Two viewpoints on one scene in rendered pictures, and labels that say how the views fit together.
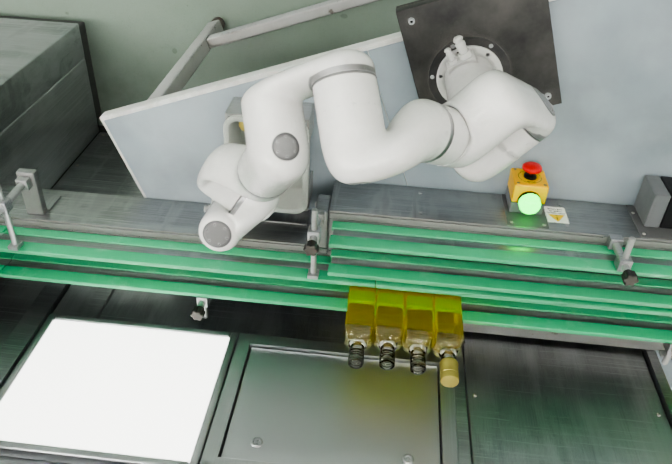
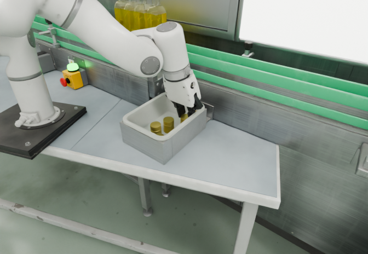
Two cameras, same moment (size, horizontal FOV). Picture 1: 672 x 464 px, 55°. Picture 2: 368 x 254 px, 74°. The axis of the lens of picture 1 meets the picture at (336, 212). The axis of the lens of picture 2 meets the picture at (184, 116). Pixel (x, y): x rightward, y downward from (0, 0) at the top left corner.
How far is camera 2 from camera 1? 100 cm
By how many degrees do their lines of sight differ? 36
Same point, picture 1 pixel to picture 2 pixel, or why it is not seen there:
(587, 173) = (55, 80)
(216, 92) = (172, 172)
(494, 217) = (88, 66)
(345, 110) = not seen: outside the picture
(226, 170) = (99, 19)
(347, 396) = not seen: outside the picture
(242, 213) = (141, 32)
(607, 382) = not seen: hidden behind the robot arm
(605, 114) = not seen: hidden behind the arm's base
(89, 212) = (319, 136)
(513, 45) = (11, 118)
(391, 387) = (162, 0)
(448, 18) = (14, 138)
